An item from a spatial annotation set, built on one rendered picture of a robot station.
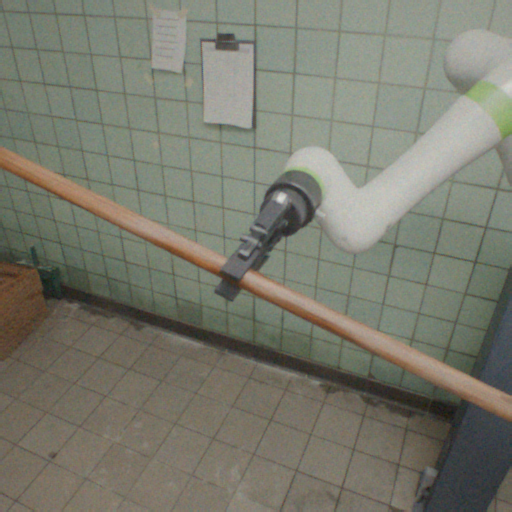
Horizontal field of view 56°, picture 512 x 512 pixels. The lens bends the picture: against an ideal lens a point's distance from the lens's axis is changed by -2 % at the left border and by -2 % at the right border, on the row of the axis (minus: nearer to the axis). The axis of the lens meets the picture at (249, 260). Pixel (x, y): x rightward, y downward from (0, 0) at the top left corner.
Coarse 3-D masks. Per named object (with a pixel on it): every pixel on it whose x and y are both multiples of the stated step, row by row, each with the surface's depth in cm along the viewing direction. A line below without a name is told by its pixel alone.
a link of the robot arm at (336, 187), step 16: (288, 160) 92; (304, 160) 88; (320, 160) 88; (336, 160) 91; (320, 176) 86; (336, 176) 89; (336, 192) 89; (352, 192) 91; (320, 208) 90; (336, 208) 90
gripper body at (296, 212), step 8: (272, 192) 81; (288, 192) 79; (264, 200) 80; (296, 200) 78; (304, 200) 80; (288, 208) 77; (296, 208) 78; (304, 208) 80; (280, 216) 75; (288, 216) 79; (296, 216) 78; (304, 216) 80; (288, 224) 80; (296, 224) 79; (288, 232) 80; (296, 232) 80; (272, 240) 77
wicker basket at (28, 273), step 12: (0, 264) 277; (12, 264) 274; (24, 276) 262; (36, 276) 272; (0, 288) 244; (12, 288) 254; (24, 288) 264; (36, 288) 273; (0, 300) 247; (12, 300) 255; (0, 312) 248; (12, 312) 257; (0, 324) 249
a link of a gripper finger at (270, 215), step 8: (280, 192) 73; (272, 200) 72; (288, 200) 73; (264, 208) 71; (272, 208) 71; (280, 208) 71; (264, 216) 69; (272, 216) 70; (256, 224) 69; (264, 224) 68; (272, 224) 69; (256, 232) 67; (264, 232) 67
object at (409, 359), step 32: (0, 160) 72; (64, 192) 70; (128, 224) 68; (160, 224) 69; (192, 256) 67; (224, 256) 67; (256, 288) 65; (288, 288) 65; (320, 320) 63; (352, 320) 63; (384, 352) 62; (416, 352) 62; (448, 384) 61; (480, 384) 60
